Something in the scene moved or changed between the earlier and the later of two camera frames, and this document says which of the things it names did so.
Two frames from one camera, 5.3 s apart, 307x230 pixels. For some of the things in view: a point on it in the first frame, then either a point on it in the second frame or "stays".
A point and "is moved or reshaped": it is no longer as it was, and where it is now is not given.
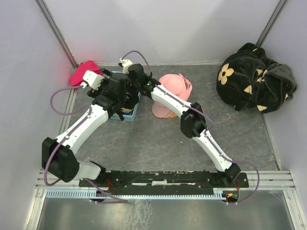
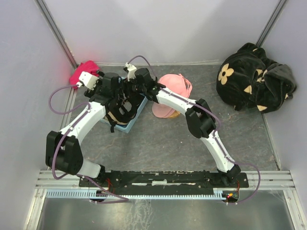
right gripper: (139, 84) stays
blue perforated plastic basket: (130, 117) → (128, 128)
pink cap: (161, 111) stays
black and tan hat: (131, 96) is moved or reshaped
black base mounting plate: (163, 182) stays
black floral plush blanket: (248, 77) stays
